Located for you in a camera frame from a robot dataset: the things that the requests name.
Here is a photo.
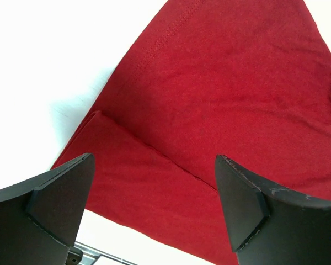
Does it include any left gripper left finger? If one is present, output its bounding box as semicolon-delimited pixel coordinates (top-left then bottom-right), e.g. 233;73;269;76
0;153;95;264

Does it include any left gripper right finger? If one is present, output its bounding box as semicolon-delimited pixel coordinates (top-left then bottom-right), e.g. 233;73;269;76
215;155;331;265

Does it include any dark red t-shirt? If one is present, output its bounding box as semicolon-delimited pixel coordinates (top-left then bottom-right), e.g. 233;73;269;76
55;1;331;264

